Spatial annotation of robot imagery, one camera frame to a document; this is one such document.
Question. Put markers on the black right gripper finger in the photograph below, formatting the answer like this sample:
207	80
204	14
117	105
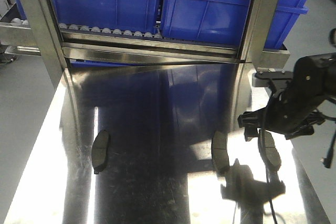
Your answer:
250	132
251	119

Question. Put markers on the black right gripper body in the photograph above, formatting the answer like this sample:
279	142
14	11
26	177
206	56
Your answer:
313	82

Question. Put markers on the stainless steel rack frame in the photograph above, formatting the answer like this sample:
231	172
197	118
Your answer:
58	47

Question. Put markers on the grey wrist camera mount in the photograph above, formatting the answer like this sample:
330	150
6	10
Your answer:
271	79

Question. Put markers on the left blue plastic crate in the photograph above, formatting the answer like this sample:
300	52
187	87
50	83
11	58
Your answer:
133	15

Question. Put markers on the grey brake pad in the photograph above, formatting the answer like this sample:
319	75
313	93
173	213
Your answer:
268	152
219	153
99	151

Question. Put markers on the steel work table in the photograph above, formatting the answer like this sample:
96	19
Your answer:
161	121

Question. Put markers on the blue plastic crate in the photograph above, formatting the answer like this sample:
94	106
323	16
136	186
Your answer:
222	21
133	15

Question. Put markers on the white roller conveyor track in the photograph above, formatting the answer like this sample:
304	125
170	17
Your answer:
115	31

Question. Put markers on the right blue plastic crate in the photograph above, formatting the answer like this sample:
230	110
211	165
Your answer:
222	21

